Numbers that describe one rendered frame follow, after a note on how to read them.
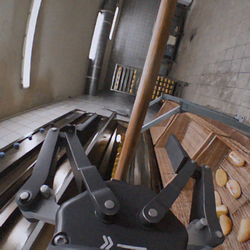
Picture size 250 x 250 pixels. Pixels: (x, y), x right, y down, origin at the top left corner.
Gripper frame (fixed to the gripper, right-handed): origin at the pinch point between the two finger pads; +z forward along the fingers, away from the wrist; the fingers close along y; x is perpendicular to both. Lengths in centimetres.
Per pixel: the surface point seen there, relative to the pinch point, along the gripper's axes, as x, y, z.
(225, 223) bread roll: -37, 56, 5
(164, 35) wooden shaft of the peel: 17.6, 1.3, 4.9
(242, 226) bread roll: -29, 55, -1
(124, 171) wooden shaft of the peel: -13.0, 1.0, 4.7
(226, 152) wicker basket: -14, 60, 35
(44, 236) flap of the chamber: -44.0, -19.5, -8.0
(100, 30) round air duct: 117, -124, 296
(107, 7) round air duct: 182, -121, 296
